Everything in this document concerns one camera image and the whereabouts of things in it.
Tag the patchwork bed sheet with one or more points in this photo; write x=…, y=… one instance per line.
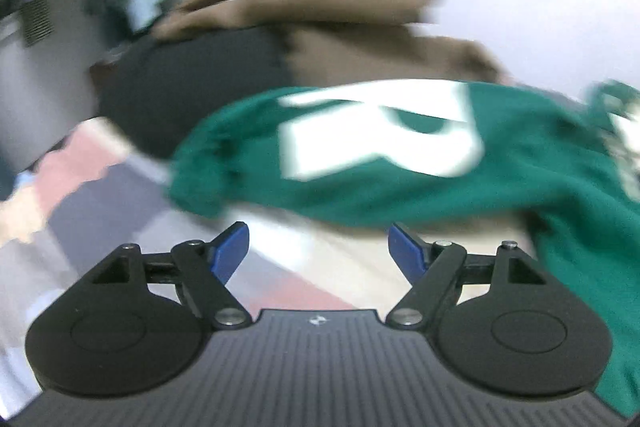
x=100, y=192

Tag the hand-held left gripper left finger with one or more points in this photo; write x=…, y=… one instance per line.
x=230, y=249

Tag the brown garment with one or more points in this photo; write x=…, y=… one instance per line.
x=325, y=2

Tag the grey cabinet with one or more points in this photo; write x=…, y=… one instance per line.
x=50, y=82

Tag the black garment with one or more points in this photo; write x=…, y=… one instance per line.
x=200, y=72

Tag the green sweatshirt with white print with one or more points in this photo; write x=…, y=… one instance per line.
x=500, y=187

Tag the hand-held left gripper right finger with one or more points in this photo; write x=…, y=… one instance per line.
x=405, y=252

